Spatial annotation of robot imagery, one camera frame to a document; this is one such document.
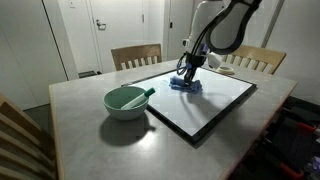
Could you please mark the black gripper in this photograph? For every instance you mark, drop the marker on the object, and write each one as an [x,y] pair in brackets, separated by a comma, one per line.
[193,62]

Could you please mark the blue towel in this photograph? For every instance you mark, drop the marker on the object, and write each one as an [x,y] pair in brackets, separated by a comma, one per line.
[177,83]

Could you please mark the green bowl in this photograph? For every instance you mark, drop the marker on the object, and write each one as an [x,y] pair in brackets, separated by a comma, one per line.
[116,100]

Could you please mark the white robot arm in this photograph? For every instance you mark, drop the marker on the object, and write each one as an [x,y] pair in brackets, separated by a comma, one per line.
[216,30]

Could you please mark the black framed white board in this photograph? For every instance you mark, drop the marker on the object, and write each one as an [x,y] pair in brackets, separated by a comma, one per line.
[194,114]

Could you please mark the green white marker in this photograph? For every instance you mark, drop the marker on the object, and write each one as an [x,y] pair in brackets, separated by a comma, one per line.
[138,99]

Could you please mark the wooden chair near door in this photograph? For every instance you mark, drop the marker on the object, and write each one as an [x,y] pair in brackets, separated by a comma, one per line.
[134,56]

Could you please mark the wooden chair light back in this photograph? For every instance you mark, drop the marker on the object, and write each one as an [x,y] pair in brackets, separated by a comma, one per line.
[256,58]

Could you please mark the orange black clamp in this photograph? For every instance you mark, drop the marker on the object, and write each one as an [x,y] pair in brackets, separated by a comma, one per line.
[281,162]
[301,122]

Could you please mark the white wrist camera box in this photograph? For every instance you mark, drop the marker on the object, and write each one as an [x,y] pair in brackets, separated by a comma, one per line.
[214,60]

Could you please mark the silver door handle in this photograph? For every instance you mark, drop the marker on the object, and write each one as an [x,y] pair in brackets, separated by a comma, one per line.
[100,26]

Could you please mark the white light switch plate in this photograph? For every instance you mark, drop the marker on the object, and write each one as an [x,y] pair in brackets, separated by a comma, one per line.
[72,3]

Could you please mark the wooden chair near camera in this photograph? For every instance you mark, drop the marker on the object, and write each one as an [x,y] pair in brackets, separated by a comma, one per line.
[27,151]

